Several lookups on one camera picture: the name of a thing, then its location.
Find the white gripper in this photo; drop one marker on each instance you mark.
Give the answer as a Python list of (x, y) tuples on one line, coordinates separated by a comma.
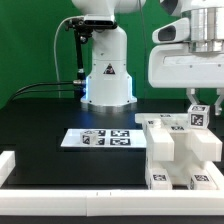
[(174, 66)]

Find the white tagged cube nut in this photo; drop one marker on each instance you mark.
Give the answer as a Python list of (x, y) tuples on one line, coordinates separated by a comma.
[(198, 116)]

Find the white chair back frame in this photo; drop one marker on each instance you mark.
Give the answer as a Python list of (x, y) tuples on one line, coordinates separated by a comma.
[(204, 144)]

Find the white chair seat tray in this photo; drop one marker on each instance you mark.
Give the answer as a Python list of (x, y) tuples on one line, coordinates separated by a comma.
[(181, 166)]

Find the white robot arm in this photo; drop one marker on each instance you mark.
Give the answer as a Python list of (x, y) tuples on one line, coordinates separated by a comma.
[(109, 84)]

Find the white fiducial tag sheet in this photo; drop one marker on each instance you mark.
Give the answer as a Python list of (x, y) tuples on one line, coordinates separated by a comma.
[(116, 138)]

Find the white front fence bar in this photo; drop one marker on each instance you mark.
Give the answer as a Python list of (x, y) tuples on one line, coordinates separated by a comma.
[(111, 202)]

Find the white left fence piece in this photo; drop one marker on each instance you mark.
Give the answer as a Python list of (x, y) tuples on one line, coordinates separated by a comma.
[(7, 164)]

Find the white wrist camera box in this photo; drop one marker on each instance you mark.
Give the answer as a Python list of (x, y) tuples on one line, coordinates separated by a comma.
[(175, 32)]

